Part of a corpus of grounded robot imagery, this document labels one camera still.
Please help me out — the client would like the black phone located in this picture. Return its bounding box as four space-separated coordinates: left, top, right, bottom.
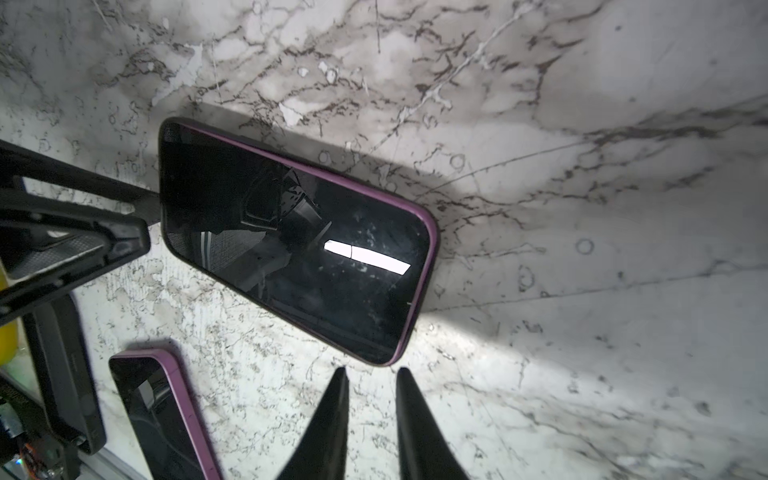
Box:
158 117 439 366
109 349 221 480

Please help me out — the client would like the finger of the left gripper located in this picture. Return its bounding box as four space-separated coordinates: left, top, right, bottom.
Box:
1 189 150 325
1 141 161 225

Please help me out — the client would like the black case near left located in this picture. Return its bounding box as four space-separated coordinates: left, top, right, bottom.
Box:
22 294 107 455

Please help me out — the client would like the yellow tape roll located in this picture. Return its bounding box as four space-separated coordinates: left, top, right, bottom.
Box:
0 320 19 366

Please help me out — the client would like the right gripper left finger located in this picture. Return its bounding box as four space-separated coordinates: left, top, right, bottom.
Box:
278 367 349 479

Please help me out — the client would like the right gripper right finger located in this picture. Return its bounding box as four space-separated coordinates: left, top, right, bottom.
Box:
396 367 468 480

